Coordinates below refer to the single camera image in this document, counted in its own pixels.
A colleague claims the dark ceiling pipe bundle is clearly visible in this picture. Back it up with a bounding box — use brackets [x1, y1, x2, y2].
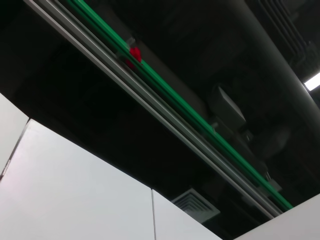
[259, 0, 320, 66]

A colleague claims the red tag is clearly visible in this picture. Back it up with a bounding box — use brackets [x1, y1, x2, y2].
[124, 46, 143, 69]

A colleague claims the large grey ceiling duct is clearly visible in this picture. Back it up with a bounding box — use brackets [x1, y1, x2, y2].
[233, 0, 320, 126]

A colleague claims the white ceiling vent grille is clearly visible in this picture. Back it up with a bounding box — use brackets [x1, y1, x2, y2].
[171, 187, 221, 225]

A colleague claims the ceiling light panel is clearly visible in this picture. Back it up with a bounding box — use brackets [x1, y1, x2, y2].
[303, 72, 320, 91]

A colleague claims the grey ceiling box unit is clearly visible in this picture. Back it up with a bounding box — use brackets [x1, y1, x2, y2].
[209, 83, 248, 130]

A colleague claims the green ceiling rail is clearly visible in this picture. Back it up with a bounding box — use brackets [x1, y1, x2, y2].
[71, 0, 294, 209]

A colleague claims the grey aluminium ceiling rail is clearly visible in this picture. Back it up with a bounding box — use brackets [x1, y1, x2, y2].
[23, 0, 283, 219]

